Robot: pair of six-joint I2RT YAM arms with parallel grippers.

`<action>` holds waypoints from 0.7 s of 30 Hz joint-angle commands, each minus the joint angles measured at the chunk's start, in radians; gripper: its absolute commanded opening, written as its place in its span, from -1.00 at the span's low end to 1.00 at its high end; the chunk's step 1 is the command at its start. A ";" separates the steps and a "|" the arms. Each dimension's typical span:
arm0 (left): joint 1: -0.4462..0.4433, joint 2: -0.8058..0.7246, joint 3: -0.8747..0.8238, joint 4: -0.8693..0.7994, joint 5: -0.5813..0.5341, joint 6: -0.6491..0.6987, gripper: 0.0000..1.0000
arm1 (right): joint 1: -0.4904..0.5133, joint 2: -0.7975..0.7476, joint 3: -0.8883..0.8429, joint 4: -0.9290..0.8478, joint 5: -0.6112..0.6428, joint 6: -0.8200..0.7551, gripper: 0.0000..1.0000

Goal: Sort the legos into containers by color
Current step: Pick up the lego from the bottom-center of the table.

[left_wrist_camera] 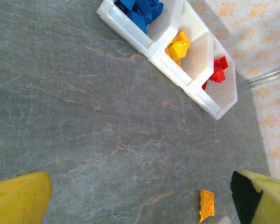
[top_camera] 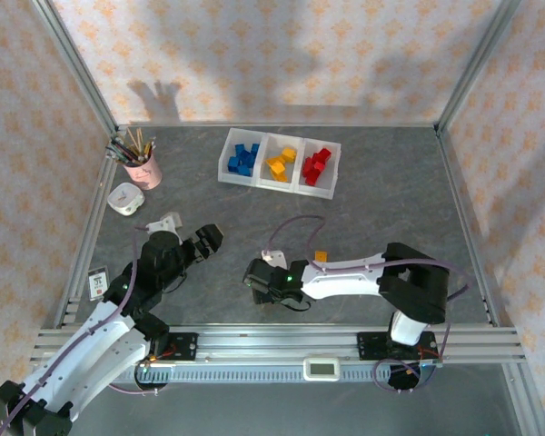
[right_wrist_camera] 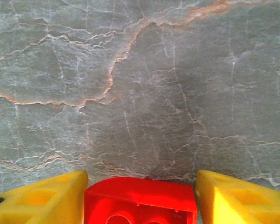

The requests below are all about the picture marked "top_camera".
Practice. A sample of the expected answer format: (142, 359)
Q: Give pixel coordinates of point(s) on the red lego brick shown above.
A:
(324, 153)
(314, 180)
(320, 167)
(307, 174)
(310, 163)

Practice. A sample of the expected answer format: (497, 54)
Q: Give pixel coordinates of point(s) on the white bin for red bricks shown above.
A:
(333, 172)

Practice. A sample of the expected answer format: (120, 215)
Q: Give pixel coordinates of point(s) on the dark pencil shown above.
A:
(120, 149)
(118, 156)

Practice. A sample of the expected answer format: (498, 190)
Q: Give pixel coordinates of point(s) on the long yellow lego brick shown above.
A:
(279, 173)

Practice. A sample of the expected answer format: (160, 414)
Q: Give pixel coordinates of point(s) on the white bin for blue bricks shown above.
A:
(227, 141)

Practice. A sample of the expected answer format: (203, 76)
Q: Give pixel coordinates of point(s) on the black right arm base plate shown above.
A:
(368, 347)

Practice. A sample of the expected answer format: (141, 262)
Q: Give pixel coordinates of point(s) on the white digital display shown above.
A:
(321, 369)

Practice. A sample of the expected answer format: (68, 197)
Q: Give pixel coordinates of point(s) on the tan wooden pencil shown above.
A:
(131, 137)
(139, 138)

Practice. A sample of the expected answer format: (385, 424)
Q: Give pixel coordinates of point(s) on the aluminium frame post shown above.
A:
(75, 68)
(477, 63)

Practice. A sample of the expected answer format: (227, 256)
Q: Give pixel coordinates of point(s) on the pink pencil cup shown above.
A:
(144, 175)

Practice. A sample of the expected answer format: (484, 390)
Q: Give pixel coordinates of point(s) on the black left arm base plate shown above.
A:
(186, 347)

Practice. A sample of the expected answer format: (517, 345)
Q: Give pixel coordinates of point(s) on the yellow pencil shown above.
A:
(148, 149)

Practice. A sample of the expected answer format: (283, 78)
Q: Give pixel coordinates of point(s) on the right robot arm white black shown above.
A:
(345, 277)

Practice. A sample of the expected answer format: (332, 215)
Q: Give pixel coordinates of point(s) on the white pi card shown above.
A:
(98, 284)

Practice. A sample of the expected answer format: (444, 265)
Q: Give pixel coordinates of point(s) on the aluminium mounting rail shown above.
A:
(277, 340)

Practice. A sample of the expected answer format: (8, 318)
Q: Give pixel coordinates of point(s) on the orange yellow lego brick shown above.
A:
(320, 256)

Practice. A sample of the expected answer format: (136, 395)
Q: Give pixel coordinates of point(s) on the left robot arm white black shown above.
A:
(95, 345)

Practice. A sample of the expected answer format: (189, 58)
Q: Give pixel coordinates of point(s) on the white bin for yellow bricks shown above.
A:
(272, 143)

